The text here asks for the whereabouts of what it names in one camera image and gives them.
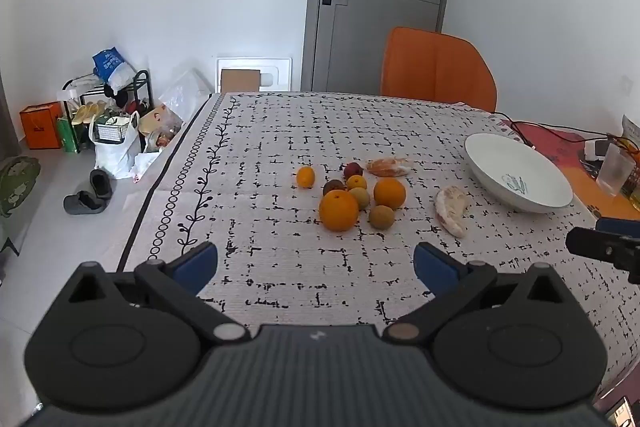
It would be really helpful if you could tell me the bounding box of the white foam box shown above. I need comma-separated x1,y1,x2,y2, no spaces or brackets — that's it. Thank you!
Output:
216,55,292,94

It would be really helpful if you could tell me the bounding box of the black shoe rack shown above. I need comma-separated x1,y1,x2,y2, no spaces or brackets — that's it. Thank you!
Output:
62,69,155,148

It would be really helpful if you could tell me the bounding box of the green box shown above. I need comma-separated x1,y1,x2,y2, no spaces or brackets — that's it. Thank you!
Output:
56,116,81,154

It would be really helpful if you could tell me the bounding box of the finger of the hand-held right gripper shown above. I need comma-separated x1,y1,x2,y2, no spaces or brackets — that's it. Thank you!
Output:
595,217,640,239
566,227,640,285

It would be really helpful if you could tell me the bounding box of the yellow slippers pair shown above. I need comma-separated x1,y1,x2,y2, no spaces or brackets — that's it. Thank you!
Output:
71,102,108,125

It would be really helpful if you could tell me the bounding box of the beige printed bag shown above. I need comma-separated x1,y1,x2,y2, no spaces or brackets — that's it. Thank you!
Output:
137,106,183,138

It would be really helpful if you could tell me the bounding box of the large orange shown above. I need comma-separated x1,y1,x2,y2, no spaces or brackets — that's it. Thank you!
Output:
319,189,360,232

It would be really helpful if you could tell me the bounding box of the clear plastic bag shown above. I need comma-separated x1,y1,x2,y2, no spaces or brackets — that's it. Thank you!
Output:
159,69,213,122

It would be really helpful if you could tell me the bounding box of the red orange printed mat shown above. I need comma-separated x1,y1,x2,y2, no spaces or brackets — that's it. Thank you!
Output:
492,119,640,220

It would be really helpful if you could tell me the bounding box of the orange chair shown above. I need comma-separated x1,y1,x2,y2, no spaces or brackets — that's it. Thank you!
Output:
381,27,498,114

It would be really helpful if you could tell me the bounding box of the brown cardboard box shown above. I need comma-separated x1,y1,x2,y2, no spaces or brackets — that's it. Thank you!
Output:
220,69,261,94

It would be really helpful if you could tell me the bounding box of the grey slipper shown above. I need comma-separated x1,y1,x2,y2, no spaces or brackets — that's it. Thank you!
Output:
63,191,107,215
89,168,113,200

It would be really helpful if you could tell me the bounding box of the blue plastic bag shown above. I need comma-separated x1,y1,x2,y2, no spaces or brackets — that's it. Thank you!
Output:
92,48,126,80

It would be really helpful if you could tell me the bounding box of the white shopping bag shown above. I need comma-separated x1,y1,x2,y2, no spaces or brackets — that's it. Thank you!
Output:
89,111,142,180

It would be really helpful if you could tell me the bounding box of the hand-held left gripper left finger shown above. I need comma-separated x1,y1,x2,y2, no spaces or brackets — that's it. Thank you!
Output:
59,241,252,348

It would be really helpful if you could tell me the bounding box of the brown kiwi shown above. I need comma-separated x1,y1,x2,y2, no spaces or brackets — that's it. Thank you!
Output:
368,205,395,229

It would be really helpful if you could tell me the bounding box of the peeled pomelo piece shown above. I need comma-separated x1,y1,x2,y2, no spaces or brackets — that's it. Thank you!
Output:
434,186,471,239

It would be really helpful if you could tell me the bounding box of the grey door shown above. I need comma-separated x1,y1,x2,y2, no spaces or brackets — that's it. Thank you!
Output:
300,0,457,94

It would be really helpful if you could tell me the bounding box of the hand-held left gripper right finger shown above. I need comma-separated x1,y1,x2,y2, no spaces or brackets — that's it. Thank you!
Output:
381,241,577,348

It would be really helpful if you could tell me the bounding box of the white patterned tablecloth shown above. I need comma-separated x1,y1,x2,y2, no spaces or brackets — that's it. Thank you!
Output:
117,92,640,388

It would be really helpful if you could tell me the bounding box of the green cushion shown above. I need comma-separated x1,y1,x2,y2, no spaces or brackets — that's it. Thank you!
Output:
0,156,42,218

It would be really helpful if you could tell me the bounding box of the medium orange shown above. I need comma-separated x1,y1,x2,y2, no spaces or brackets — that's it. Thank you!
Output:
373,177,407,210

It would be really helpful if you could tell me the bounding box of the white ceramic bowl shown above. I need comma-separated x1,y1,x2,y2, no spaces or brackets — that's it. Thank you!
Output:
464,133,574,214

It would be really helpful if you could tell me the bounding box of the black cable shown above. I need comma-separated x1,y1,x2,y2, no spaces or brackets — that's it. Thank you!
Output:
492,112,608,148

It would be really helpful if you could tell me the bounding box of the orange paper box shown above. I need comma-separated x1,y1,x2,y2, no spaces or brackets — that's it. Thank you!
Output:
20,101,65,150

